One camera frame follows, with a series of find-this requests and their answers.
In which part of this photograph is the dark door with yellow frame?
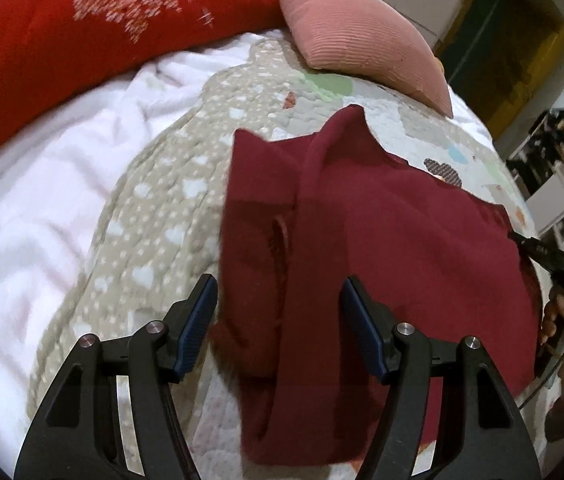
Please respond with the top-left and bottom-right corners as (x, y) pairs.
(434, 0), (564, 136)

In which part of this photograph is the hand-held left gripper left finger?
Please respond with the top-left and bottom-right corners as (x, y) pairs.
(13, 273), (219, 480)

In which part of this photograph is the white cabinet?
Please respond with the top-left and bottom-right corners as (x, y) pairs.
(524, 160), (564, 248)

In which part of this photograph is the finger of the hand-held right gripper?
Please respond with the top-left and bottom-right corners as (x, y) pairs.
(508, 231), (564, 283)

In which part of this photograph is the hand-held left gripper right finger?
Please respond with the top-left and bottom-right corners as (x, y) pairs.
(340, 275), (542, 480)

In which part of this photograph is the beige patchwork bedspread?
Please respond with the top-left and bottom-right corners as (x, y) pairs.
(27, 40), (564, 480)

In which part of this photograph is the dark red sweater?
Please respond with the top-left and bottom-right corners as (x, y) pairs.
(209, 104), (545, 466)

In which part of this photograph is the pink corduroy pillow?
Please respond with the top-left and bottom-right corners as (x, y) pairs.
(265, 0), (452, 117)

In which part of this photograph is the red floral quilt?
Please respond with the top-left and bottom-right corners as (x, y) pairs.
(0, 0), (285, 176)

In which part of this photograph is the white fleece blanket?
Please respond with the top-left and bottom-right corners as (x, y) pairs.
(0, 30), (287, 466)

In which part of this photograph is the cluttered shoe rack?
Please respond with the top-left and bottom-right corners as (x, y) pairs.
(506, 108), (564, 186)

